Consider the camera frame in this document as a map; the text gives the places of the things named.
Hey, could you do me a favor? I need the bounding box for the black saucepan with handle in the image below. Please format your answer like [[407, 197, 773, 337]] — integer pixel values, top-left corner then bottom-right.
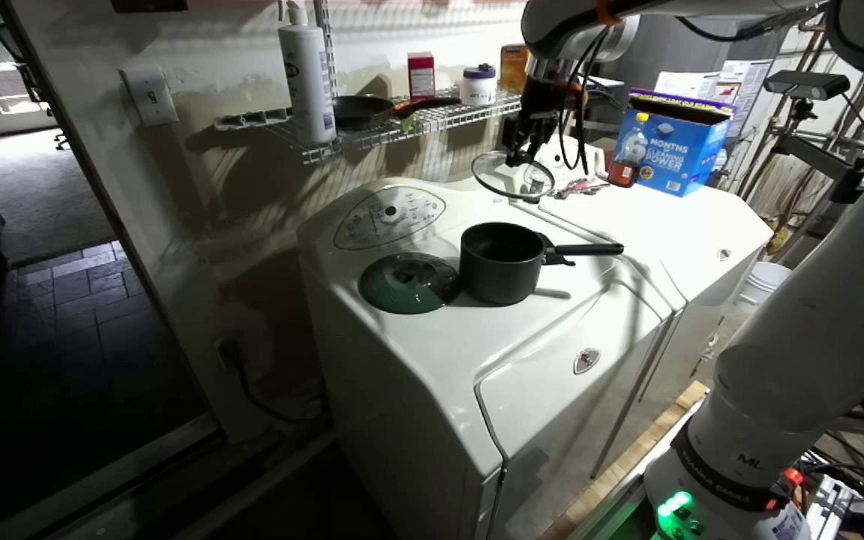
[[457, 218, 626, 308]]

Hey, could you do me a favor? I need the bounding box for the wooden plank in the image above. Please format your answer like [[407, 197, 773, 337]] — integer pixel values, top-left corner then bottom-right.
[[540, 379, 715, 540]]

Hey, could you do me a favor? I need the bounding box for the orange box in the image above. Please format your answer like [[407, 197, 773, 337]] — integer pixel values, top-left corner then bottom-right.
[[499, 43, 533, 96]]

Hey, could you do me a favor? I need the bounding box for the black pan on shelf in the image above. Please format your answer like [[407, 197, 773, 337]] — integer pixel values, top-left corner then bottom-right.
[[334, 94, 403, 134]]

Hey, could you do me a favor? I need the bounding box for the tall white bottle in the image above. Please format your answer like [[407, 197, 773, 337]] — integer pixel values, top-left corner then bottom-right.
[[277, 0, 343, 152]]

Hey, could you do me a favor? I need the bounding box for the black power cord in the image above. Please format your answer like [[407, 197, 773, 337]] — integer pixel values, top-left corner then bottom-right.
[[212, 337, 327, 430]]

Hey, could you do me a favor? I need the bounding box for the blue detergent box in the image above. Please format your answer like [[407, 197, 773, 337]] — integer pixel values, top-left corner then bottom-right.
[[611, 87, 736, 201]]

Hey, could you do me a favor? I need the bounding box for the black camera on stand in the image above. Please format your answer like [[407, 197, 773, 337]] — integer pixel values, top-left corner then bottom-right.
[[763, 68, 853, 103]]

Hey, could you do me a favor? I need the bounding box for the small red box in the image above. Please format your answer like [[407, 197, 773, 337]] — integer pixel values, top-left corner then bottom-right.
[[406, 50, 442, 103]]

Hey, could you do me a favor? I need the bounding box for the white wire shelf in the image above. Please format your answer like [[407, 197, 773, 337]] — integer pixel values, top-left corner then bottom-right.
[[212, 75, 525, 168]]

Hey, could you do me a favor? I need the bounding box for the white dryer machine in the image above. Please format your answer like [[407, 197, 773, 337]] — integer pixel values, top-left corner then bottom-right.
[[511, 146, 776, 403]]

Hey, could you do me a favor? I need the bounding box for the white jar purple lid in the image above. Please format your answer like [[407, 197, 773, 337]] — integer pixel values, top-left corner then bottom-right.
[[460, 59, 500, 107]]

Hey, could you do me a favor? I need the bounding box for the white wall outlet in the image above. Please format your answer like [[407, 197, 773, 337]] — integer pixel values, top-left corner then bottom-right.
[[119, 63, 184, 133]]

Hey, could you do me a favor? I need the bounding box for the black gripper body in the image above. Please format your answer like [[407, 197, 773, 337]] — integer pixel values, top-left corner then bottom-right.
[[512, 79, 565, 145]]

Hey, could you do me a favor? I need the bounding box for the white washing machine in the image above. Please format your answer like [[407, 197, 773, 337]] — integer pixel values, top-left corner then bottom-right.
[[294, 168, 681, 540]]

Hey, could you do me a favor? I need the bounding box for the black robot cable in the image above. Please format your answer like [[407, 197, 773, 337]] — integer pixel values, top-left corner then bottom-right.
[[549, 26, 597, 174]]

